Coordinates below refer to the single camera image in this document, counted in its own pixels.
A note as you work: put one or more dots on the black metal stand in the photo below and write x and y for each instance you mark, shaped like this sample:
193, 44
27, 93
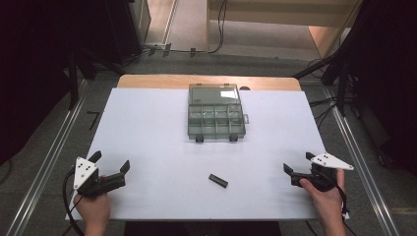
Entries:
341, 85
72, 82

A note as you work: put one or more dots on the small black rectangular stick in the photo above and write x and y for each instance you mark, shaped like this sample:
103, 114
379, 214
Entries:
218, 180

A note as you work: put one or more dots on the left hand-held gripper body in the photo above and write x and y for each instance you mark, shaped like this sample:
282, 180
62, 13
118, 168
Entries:
86, 172

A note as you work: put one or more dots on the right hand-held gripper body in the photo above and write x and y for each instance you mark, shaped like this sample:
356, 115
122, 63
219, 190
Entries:
329, 161

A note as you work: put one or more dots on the light wooden furniture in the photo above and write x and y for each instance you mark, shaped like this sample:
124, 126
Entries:
278, 13

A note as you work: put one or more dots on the dark curtain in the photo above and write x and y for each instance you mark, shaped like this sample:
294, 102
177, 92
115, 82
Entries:
387, 65
32, 65

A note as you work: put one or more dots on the person's right hand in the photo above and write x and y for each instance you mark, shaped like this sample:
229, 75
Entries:
327, 203

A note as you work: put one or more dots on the clear plastic organiser box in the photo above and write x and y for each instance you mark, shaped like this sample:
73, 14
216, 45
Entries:
216, 114

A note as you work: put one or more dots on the person's left hand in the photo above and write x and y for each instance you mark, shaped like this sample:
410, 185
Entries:
95, 209

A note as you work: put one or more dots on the white table mat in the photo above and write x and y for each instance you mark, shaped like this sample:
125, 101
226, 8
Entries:
147, 131

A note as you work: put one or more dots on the aluminium floor rail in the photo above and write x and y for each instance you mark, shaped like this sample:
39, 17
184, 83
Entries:
46, 170
360, 167

